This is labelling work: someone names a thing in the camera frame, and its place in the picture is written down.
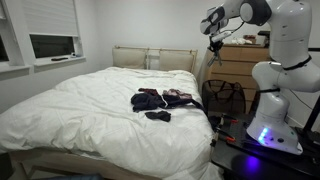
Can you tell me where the white duvet bed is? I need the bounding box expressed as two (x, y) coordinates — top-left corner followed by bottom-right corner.
(0, 67), (222, 180)

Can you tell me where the orange-handled clamp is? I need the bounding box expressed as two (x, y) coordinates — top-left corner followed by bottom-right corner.
(216, 128), (236, 142)
(221, 114), (239, 123)

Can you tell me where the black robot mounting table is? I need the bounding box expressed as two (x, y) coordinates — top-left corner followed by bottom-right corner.
(209, 114), (320, 180)

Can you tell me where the maroon garment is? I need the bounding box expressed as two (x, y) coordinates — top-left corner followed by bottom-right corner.
(138, 88), (159, 95)

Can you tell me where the black remote on sill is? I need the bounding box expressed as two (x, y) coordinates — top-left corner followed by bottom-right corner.
(51, 57), (69, 61)

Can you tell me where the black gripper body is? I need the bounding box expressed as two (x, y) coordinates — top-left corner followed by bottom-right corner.
(209, 36), (223, 55)

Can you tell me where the dark navy garment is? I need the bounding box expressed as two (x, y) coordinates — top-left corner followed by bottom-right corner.
(131, 93), (165, 112)

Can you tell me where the wooden dresser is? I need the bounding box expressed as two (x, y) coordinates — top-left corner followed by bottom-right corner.
(205, 44), (269, 112)

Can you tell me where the beige padded headboard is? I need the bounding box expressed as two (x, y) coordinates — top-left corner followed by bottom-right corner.
(112, 46), (197, 72)

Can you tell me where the pink garment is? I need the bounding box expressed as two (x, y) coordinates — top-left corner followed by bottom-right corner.
(162, 89), (192, 99)

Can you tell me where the black mesh laundry bag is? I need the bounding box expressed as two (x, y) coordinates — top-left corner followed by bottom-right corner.
(202, 80), (246, 114)

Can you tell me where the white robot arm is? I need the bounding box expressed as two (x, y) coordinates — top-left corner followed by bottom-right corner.
(200, 0), (320, 155)

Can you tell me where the white window blind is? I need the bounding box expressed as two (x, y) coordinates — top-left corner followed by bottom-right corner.
(22, 0), (79, 37)

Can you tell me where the black sock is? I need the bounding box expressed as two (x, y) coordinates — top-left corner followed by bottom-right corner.
(145, 111), (171, 122)

